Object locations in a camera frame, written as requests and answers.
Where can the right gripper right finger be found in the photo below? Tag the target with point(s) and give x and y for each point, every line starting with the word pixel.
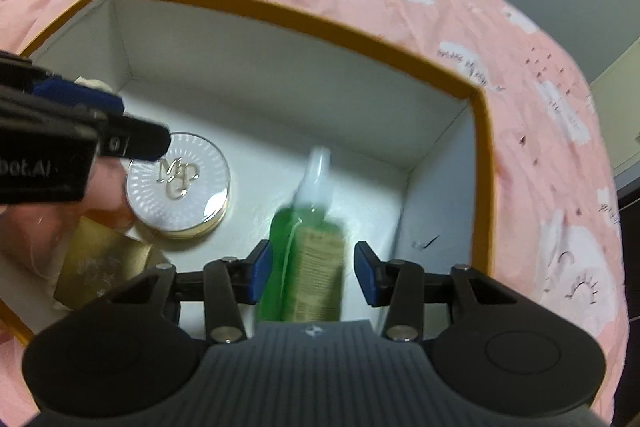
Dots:
pixel 396 285

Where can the gold hexagonal box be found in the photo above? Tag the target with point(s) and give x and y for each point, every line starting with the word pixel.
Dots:
pixel 99 259

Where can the orange white cardboard box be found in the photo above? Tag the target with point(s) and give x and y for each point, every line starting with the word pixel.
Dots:
pixel 412 167

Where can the person's left hand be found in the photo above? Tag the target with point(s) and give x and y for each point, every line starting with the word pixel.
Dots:
pixel 33 233

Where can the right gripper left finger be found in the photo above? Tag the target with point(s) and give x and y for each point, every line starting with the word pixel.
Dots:
pixel 229 283

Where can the pink patterned bed quilt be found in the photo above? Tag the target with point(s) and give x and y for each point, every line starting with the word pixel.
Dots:
pixel 557 234

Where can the round gold compact case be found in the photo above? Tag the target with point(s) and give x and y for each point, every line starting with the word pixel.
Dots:
pixel 183 195

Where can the green spray bottle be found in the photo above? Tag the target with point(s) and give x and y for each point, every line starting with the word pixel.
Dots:
pixel 308 252

